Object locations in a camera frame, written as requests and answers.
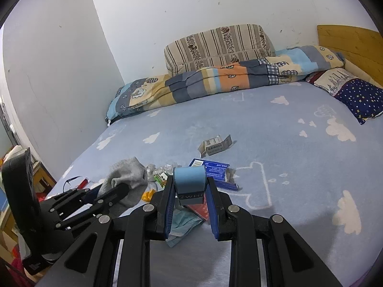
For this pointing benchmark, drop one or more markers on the wooden headboard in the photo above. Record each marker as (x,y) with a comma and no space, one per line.
(350,44)

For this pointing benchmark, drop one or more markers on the crumpled clear plastic wrapper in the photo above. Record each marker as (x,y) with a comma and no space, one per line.
(163,168)

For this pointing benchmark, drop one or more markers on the patchwork cartoon quilt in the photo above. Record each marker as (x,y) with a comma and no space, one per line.
(209,80)

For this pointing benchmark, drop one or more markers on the yellow wrapper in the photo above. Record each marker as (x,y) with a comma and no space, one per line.
(148,196)

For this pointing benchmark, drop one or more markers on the red packet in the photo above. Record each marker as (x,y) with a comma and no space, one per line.
(200,210)

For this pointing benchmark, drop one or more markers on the blue cloud bedsheet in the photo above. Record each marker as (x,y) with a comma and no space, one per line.
(284,161)

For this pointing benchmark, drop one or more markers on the small grey white carton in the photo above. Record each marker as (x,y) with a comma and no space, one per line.
(214,146)

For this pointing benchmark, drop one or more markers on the grey sock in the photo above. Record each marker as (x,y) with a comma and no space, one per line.
(128,173)

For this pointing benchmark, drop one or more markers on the striped brown pillow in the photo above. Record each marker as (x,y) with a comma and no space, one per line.
(215,47)

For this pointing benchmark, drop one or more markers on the dark blue starry pillow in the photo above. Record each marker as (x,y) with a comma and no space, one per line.
(356,95)

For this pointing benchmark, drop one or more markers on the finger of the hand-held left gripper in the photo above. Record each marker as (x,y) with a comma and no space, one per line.
(115,192)
(74,195)

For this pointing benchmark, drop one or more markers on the blue face mask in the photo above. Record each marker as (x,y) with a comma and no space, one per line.
(183,225)

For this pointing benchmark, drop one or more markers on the blue medicine box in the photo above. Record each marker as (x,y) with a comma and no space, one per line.
(214,169)

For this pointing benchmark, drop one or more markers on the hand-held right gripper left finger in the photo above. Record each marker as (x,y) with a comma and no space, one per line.
(169,207)

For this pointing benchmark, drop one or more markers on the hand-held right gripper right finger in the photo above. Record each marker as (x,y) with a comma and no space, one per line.
(213,210)

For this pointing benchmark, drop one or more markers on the light blue black-banded packet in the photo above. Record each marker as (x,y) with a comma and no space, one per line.
(189,179)

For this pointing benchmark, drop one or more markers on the green white medicine box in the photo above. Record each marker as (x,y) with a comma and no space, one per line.
(161,178)

